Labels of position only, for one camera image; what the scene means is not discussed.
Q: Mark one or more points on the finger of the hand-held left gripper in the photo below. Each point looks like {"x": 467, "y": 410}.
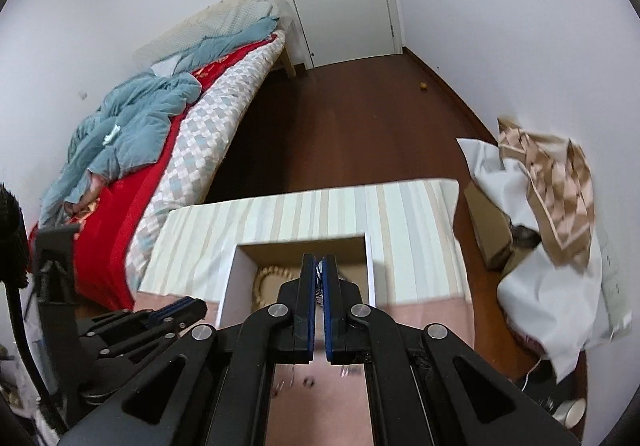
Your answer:
{"x": 135, "y": 343}
{"x": 180, "y": 309}

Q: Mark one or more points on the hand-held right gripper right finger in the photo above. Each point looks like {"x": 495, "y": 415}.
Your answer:
{"x": 328, "y": 311}

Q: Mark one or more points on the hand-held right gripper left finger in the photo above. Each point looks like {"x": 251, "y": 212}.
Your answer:
{"x": 310, "y": 311}

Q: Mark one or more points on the white box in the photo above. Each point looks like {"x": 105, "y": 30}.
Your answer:
{"x": 240, "y": 286}

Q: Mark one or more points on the black bristle brush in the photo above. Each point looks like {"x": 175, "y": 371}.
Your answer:
{"x": 12, "y": 236}

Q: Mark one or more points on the thin silver earring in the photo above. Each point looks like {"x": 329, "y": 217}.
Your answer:
{"x": 283, "y": 383}

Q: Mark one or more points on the red blanket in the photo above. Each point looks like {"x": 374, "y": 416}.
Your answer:
{"x": 135, "y": 196}

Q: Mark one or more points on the pink table cloth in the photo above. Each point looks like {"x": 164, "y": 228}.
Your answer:
{"x": 440, "y": 313}

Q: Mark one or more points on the striped table cloth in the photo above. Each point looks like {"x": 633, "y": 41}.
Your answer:
{"x": 400, "y": 221}

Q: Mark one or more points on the small white object on quilt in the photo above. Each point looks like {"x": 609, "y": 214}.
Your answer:
{"x": 111, "y": 135}

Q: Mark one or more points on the blue quilt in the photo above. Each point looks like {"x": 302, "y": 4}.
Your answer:
{"x": 135, "y": 126}

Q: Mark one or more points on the brown cardboard box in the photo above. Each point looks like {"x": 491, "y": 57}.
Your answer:
{"x": 487, "y": 226}

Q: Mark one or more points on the white cloth pile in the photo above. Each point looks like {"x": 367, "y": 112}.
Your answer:
{"x": 550, "y": 306}

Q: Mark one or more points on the beige patterned scarf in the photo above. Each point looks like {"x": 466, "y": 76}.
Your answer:
{"x": 555, "y": 186}

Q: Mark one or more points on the white cup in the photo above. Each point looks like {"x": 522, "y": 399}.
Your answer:
{"x": 570, "y": 412}

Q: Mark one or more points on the white lace bed cover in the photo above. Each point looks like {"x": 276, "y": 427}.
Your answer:
{"x": 210, "y": 21}

